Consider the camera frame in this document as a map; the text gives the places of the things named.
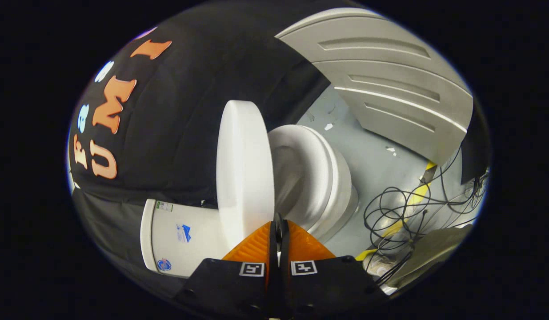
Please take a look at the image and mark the grey drawer cabinet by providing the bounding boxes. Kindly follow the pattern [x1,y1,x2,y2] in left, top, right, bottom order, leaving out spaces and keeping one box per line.
[274,7,474,167]

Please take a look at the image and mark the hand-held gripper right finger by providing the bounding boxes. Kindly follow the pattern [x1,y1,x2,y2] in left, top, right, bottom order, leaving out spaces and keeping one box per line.
[280,216,388,320]

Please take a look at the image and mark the black backdrop cloth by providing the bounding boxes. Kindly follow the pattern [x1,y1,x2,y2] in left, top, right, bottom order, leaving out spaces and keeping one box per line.
[66,0,359,294]

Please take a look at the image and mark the white toilet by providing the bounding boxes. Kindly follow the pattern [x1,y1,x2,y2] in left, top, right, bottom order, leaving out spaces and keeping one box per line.
[140,124,360,279]

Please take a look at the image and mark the grey flat board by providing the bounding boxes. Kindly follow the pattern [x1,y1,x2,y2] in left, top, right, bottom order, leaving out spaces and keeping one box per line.
[385,224,473,289]

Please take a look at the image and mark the yellow floor tape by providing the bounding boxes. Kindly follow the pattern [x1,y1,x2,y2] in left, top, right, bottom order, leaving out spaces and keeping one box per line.
[354,161,437,262]

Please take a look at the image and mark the white toilet lid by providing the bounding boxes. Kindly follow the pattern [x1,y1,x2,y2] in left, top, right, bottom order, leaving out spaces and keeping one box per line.
[216,100,275,252]

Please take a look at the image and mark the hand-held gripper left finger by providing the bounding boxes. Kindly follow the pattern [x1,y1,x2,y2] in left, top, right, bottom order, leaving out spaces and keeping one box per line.
[174,214,280,320]

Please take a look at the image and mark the white toilet seat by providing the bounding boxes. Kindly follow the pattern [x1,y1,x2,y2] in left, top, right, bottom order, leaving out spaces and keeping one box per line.
[268,124,336,229]

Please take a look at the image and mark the black cables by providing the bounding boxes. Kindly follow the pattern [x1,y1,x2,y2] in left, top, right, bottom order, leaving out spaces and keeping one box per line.
[362,144,489,286]

